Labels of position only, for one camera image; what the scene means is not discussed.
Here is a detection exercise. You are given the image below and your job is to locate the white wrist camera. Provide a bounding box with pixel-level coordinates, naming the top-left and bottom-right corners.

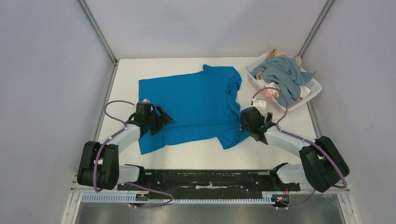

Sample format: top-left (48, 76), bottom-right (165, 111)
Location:
top-left (140, 98), bottom-right (151, 104)
top-left (251, 98), bottom-right (267, 117)

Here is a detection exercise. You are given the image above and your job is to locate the white cable duct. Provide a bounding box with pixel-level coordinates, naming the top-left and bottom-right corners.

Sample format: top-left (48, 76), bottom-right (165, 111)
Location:
top-left (81, 193), bottom-right (281, 205)

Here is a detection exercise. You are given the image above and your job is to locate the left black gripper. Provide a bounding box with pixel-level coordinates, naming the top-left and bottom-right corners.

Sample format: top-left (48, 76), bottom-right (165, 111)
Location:
top-left (146, 105), bottom-right (173, 136)

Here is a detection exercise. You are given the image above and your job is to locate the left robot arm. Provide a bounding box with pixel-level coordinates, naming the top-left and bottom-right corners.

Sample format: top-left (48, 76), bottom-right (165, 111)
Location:
top-left (77, 102), bottom-right (173, 192)

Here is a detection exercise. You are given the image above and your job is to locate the beige t-shirt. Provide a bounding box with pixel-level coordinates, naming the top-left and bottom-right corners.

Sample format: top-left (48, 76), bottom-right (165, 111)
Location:
top-left (255, 48), bottom-right (302, 80)

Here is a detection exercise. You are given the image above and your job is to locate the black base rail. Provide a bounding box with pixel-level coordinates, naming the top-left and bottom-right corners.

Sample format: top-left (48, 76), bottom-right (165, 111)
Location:
top-left (137, 169), bottom-right (300, 199)

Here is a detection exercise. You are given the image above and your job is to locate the aluminium frame right post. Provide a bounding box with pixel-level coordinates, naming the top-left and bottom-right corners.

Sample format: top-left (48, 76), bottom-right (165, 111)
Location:
top-left (298, 0), bottom-right (336, 58)

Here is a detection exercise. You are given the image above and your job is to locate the white laundry basket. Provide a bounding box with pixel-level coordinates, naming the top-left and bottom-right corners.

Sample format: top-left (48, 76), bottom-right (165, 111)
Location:
top-left (245, 52), bottom-right (322, 111)

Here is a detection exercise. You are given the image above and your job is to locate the blue t-shirt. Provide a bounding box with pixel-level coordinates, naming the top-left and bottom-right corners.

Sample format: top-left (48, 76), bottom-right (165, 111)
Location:
top-left (139, 64), bottom-right (249, 154)

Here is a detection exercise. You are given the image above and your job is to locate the aluminium frame left post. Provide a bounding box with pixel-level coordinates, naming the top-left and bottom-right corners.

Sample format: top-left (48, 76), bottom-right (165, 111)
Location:
top-left (77, 0), bottom-right (119, 140)

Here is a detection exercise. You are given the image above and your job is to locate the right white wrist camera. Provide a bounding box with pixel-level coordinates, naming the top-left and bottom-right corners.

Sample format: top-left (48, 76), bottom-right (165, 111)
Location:
top-left (251, 98), bottom-right (267, 117)

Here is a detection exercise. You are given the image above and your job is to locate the white t-shirt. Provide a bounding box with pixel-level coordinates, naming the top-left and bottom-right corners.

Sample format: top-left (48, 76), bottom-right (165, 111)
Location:
top-left (257, 79), bottom-right (311, 100)

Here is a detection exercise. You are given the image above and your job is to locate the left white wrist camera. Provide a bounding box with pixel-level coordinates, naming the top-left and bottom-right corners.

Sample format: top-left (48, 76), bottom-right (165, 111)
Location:
top-left (140, 98), bottom-right (151, 104)

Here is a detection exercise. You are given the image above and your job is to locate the aluminium frame post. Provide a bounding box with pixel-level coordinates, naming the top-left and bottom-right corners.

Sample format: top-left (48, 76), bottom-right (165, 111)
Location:
top-left (77, 0), bottom-right (119, 140)
top-left (298, 0), bottom-right (336, 58)

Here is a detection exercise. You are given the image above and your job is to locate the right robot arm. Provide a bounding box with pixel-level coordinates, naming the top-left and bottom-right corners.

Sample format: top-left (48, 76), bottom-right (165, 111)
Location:
top-left (240, 107), bottom-right (350, 193)

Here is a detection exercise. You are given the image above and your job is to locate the pink t-shirt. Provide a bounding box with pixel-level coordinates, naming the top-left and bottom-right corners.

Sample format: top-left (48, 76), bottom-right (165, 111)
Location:
top-left (264, 86), bottom-right (310, 102)

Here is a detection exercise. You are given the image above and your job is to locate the grey-blue t-shirt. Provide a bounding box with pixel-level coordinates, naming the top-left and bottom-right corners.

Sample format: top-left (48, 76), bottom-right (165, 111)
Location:
top-left (250, 57), bottom-right (316, 107)

